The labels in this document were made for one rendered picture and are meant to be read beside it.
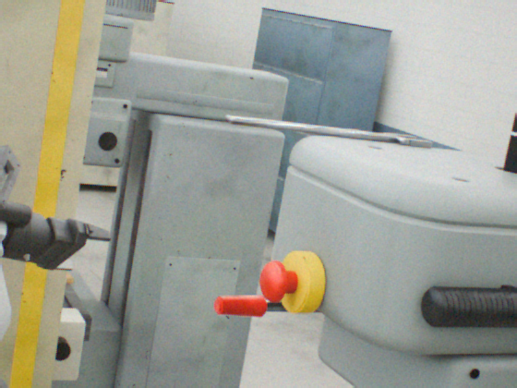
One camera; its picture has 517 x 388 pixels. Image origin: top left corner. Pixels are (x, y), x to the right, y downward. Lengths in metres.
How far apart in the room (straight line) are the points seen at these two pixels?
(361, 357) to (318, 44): 7.44
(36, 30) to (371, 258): 1.81
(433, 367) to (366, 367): 0.11
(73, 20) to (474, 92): 5.46
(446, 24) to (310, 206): 7.23
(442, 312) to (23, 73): 1.89
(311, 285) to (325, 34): 7.47
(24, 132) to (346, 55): 5.93
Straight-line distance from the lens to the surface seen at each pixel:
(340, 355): 1.09
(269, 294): 0.93
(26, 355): 2.80
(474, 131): 7.71
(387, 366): 1.02
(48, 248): 1.76
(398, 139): 1.10
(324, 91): 8.28
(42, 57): 2.60
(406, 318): 0.88
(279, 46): 9.05
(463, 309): 0.85
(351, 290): 0.90
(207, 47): 10.71
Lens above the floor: 2.01
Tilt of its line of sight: 11 degrees down
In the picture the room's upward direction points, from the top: 10 degrees clockwise
